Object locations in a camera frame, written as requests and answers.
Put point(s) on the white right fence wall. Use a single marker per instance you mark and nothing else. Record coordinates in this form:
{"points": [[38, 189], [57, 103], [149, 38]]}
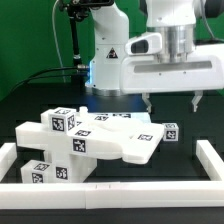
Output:
{"points": [[210, 160]]}

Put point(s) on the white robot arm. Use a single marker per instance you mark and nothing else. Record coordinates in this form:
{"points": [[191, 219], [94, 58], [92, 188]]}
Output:
{"points": [[163, 59]]}

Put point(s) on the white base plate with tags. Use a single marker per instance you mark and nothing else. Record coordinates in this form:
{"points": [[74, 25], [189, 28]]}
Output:
{"points": [[142, 116]]}

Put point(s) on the white front fence wall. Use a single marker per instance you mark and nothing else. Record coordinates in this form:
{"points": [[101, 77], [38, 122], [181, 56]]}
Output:
{"points": [[112, 195]]}

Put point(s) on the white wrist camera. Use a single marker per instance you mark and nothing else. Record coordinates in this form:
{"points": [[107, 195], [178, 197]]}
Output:
{"points": [[146, 44]]}

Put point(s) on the white fence wall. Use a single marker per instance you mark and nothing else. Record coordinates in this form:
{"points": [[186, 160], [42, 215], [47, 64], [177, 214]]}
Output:
{"points": [[112, 195], [210, 160], [8, 155]]}

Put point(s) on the white tagged cube nut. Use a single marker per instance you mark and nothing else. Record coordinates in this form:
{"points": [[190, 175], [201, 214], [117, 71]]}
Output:
{"points": [[171, 132], [62, 119]]}

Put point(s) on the white left fence wall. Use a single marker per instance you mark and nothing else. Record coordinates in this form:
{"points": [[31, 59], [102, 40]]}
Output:
{"points": [[8, 155]]}

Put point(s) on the black camera stand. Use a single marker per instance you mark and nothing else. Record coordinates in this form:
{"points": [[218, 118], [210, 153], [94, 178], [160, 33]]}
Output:
{"points": [[77, 11]]}

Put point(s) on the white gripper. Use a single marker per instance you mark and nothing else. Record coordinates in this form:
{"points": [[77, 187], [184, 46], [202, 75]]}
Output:
{"points": [[203, 70]]}

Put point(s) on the white chair back frame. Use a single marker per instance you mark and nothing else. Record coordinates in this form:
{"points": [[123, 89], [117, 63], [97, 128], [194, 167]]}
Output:
{"points": [[129, 139]]}

